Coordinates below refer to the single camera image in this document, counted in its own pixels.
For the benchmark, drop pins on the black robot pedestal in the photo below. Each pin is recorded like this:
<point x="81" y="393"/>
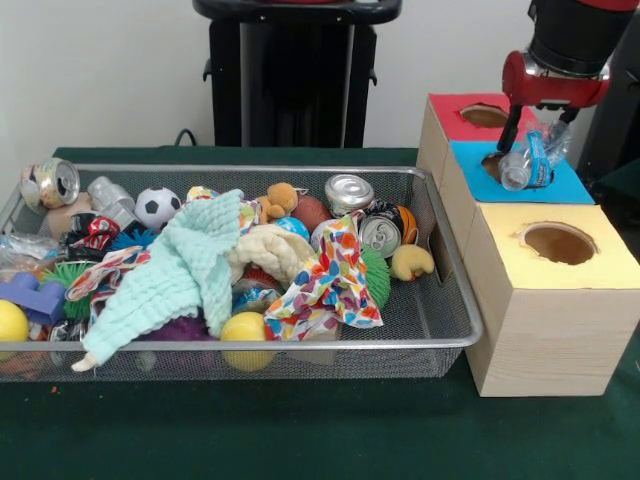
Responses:
<point x="280" y="75"/>

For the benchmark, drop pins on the clear mesh bin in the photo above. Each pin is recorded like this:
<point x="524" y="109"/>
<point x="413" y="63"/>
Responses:
<point x="440" y="310"/>

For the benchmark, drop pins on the crushed colourful drink can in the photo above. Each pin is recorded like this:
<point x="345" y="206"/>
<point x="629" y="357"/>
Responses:
<point x="52" y="180"/>

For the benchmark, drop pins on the purple toy block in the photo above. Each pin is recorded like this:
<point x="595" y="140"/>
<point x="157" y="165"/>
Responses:
<point x="45" y="300"/>

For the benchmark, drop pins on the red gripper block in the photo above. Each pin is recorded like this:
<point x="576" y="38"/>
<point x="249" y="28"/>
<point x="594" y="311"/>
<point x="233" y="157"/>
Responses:
<point x="550" y="90"/>

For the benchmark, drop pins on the brown plush bear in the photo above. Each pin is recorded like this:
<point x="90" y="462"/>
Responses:
<point x="280" y="197"/>

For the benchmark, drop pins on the colourful dotted cloth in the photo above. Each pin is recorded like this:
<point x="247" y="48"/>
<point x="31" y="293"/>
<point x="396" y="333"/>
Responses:
<point x="335" y="280"/>

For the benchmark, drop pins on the clear plastic water bottle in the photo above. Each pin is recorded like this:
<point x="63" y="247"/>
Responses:
<point x="530" y="160"/>

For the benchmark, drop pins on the wooden box with three holes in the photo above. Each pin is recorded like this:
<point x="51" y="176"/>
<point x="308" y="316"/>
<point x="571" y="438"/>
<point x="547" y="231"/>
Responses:
<point x="550" y="335"/>

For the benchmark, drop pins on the silver drink can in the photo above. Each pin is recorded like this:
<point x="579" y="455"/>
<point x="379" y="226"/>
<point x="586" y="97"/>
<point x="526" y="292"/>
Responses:
<point x="350" y="192"/>

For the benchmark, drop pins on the black and white soccer ball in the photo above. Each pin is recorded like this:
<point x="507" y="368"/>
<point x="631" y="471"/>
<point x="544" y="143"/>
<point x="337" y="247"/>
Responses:
<point x="157" y="206"/>

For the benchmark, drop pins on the green covered side table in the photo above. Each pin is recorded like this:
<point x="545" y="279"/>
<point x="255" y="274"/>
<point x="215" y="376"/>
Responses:
<point x="622" y="185"/>

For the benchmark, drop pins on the dark green tablecloth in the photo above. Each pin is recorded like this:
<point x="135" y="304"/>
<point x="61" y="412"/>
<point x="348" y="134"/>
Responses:
<point x="300" y="430"/>

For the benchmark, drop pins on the yellow ball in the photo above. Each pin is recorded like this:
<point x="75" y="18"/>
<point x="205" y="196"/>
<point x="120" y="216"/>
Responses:
<point x="12" y="320"/>
<point x="242" y="327"/>

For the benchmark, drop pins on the mint green knitted cloth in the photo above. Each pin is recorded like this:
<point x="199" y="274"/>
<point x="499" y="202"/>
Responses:
<point x="170" y="270"/>

